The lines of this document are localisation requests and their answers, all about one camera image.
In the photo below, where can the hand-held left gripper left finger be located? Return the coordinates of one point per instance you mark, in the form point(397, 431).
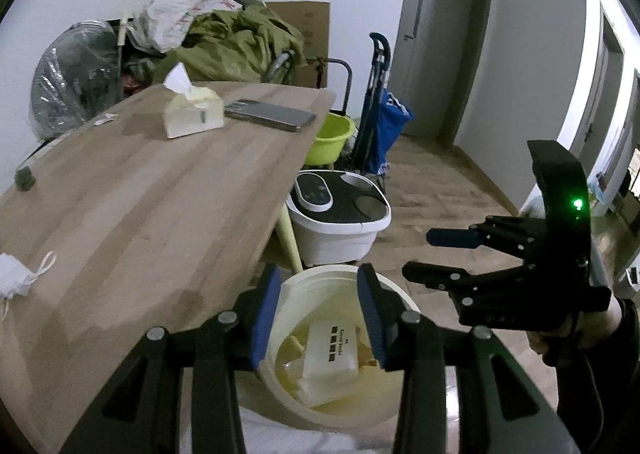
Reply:
point(265, 319)

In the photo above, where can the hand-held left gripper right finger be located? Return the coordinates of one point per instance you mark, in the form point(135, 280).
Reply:
point(372, 319)

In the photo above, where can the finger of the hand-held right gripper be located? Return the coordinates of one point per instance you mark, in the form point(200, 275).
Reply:
point(450, 237)
point(430, 274)

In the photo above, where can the white carton box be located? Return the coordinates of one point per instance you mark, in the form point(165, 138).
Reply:
point(330, 354)

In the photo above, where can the cream plastic bin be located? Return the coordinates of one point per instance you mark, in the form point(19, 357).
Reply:
point(320, 291)

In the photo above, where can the person's right forearm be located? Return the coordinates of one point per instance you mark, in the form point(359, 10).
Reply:
point(600, 394)

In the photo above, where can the person's right hand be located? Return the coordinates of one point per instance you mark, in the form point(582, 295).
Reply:
point(614, 314)

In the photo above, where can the cream table leg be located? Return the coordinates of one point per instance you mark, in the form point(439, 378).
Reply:
point(290, 244)

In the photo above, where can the white foot bath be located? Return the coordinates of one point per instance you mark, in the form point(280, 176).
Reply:
point(340, 239)

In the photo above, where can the blue shopping trolley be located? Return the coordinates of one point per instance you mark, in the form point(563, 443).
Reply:
point(392, 119)

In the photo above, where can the green plastic basin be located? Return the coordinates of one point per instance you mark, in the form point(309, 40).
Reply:
point(330, 144)

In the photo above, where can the grey door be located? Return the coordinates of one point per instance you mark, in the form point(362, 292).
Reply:
point(440, 44)

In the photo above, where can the smartphone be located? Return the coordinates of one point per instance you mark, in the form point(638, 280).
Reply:
point(270, 115)

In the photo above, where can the yellow tissue pack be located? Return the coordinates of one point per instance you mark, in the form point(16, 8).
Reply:
point(192, 114)

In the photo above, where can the cardboard sheet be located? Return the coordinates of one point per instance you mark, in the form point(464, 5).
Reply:
point(310, 29)

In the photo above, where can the white face mask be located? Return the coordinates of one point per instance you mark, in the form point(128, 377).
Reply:
point(12, 276)

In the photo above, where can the small white wrapper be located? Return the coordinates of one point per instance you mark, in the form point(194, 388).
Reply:
point(104, 119)

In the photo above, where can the olive green cloth pile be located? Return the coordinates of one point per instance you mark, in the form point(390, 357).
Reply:
point(225, 49)

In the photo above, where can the small dark green item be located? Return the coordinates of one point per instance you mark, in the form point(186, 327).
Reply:
point(25, 180)

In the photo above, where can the plastic wrapped fan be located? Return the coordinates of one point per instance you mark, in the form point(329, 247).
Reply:
point(70, 79)

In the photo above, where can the white plastic bag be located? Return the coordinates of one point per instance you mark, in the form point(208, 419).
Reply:
point(165, 19)

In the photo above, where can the white stick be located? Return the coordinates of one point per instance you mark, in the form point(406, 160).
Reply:
point(122, 34)

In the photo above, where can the black metal frame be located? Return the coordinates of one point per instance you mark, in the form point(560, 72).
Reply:
point(330, 61)

